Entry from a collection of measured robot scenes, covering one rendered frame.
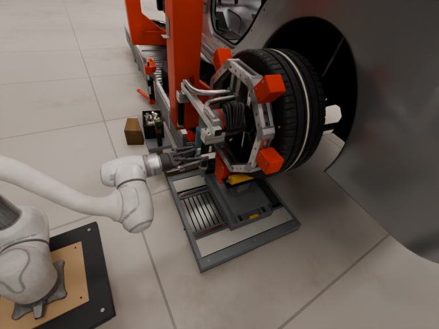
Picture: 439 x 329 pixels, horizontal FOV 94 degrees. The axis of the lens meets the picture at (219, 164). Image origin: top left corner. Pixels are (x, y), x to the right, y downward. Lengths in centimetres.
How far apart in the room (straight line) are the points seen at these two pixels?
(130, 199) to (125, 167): 13
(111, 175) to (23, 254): 46
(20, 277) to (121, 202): 51
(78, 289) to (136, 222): 62
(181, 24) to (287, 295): 168
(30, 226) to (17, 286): 22
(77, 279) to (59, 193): 64
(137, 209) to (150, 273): 85
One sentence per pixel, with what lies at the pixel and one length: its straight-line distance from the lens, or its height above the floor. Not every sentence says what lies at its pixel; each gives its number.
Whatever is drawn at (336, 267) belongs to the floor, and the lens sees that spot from 183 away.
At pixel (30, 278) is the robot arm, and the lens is 111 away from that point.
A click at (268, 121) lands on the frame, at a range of 88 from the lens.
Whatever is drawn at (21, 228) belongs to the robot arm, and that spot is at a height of 58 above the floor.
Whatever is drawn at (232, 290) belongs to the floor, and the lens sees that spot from 150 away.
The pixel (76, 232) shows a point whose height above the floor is 30.
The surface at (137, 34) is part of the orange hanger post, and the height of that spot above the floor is 65.
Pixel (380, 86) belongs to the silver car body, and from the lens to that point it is 97.
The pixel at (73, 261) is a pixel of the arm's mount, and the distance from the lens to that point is 132.
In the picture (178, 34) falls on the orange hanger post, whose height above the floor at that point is 113.
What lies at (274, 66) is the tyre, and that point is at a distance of 94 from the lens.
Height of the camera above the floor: 143
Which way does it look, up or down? 44 degrees down
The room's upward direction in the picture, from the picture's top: 10 degrees clockwise
